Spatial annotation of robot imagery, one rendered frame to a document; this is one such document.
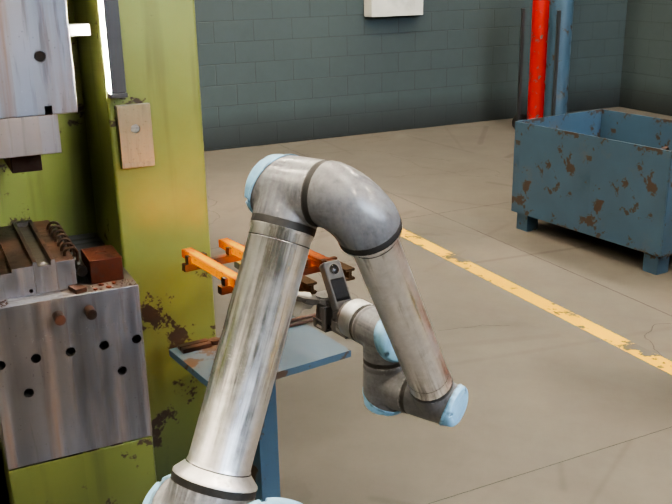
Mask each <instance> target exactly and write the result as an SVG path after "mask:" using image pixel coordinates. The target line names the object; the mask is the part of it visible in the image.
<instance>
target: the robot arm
mask: <svg viewBox="0 0 672 504"><path fill-rule="evenodd" d="M244 196H245V198H247V200H246V205H247V207H248V209H249V210H250V211H251V212H252V217H251V220H250V224H251V226H250V230H249V233H248V237H247V241H246V244H245V248H244V252H243V255H242V259H241V263H240V267H239V270H238V274H237V278H236V281H235V285H234V289H233V292H232V296H231V300H230V303H229V307H228V311H227V314H226V318H225V322H224V325H223V329H222V333H221V336H220V340H219V344H218V347H217V351H216V355H215V359H214V362H213V366H212V370H211V373H210V377H209V381H208V384H207V388H206V392H205V395H204V399H203V403H202V406H201V410H200V414H199V417H198V421H197V425H196V428H195V432H194V436H193V439H192V443H191V447H190V451H189V454H188V456H187V458H186V459H184V460H182V461H181V462H179V463H177V464H176V465H174V466H173V469H172V473H171V474H170V475H167V476H165V477H163V478H162V481H161V482H156V483H155V484H154V486H153V487H152V488H151V489H150V491H149V492H148V493H147V495H146V497H145V499H144V501H143V503H142V504H302V503H300V502H297V501H295V500H291V499H287V498H278V497H271V498H266V500H265V501H264V502H261V501H260V500H255V496H256V492H257V489H258V486H257V485H256V483H255V481H254V479H253V478H252V476H251V472H250V471H251V467H252V464H253V460H254V456H255V452H256V449H257V445H258V441H259V437H260V434H261V430H262V426H263V422H264V419H265V415H266V411H267V407H268V404H269V400H270V396H271V392H272V389H273V385H274V381H275V377H276V374H277V370H278V366H279V362H280V359H281V355H282V351H283V347H284V344H285V340H286V336H287V332H288V329H289V325H290V321H291V317H292V315H294V316H296V317H298V316H300V314H301V312H302V310H303V309H311V308H312V307H313V305H316V317H317V318H316V317H314V316H313V326H315V327H317V328H318V329H320V330H322V331H323V332H325V333H326V332H329V331H333V332H334V333H336V334H338V335H340V336H341V337H343V338H345V339H349V338H350V339H352V340H353V341H355V342H357V343H359V344H360V345H362V346H363V389H362V392H363V396H364V404H365V406H366V407H367V409H368V410H370V411H371V412H373V413H375V414H378V415H385V416H394V415H397V414H399V413H401V412H403V413H407V414H410V415H413V416H416V417H419V418H422V419H425V420H428V421H431V422H435V423H438V424H439V425H440V426H442V425H444V426H448V427H453V426H455V425H457V424H458V423H459V421H460V420H461V419H462V416H463V415H464V413H465V410H466V407H467V403H468V390H467V388H466V387H465V386H463V385H462V384H456V383H454V381H453V379H452V376H451V374H450V372H449V370H448V368H447V366H446V363H445V360H444V358H443V355H442V352H441V350H440V347H439V344H438V342H437V339H436V336H435V334H434V331H433V328H432V326H431V323H430V320H429V318H428V315H427V312H426V310H425V307H424V304H423V302H422V299H421V296H420V294H419V291H418V288H417V286H416V283H415V280H414V278H413V275H412V272H411V270H410V267H409V264H408V262H407V259H406V256H405V254H404V251H403V248H402V245H401V243H400V240H399V237H400V235H401V233H402V229H403V225H402V220H401V218H400V215H399V212H398V210H397V208H396V206H395V204H394V203H393V202H392V200H391V199H390V198H389V197H388V195H387V194H386V193H385V192H384V191H383V190H382V189H381V188H380V187H379V186H378V185H377V184H376V183H375V182H374V181H372V180H371V179H370V178H369V177H367V176H366V175H365V174H363V173H362V172H360V171H358V170H357V169H355V168H353V167H351V166H349V165H347V164H344V163H342V162H339V161H333V160H330V161H328V160H322V159H315V158H308V157H301V156H297V155H295V154H272V155H269V156H266V157H265V158H264V159H262V160H260V161H259V162H258V163H257V164H256V165H255V166H254V167H253V169H252V170H251V172H250V174H249V176H248V178H247V181H246V185H245V193H244ZM317 227H319V228H323V229H325V230H326V231H328V232H329V233H330V234H331V235H333V236H334V237H335V239H336V240H337V242H338V244H339V246H340V248H341V249H342V251H343V252H345V253H346V254H348V255H350V256H354V259H355V261H356V263H357V266H358V268H359V270H360V273H361V275H362V277H363V280H364V282H365V284H366V287H367V289H368V291H369V294H370V296H371V298H372V301H373V303H374V305H373V304H371V303H369V302H367V301H365V300H363V299H354V300H352V298H351V295H350V292H349V288H348V286H347V282H346V279H345V276H344V273H343V270H342V267H341V263H340V261H339V260H334V261H329V262H324V263H322V264H321V265H320V266H319V268H320V272H321V275H322V278H323V281H324V285H325V288H326V290H324V291H320V292H317V293H316V294H315V295H316V296H314V295H311V293H310V292H298V291H299V287H300V284H301V280H302V276H303V272H304V269H305V265H306V261H307V257H308V254H309V250H310V246H311V242H312V241H313V240H314V237H315V233H316V230H317ZM317 324H319V325H321V326H322V328H321V327H319V326H317ZM254 500H255V501H254Z"/></svg>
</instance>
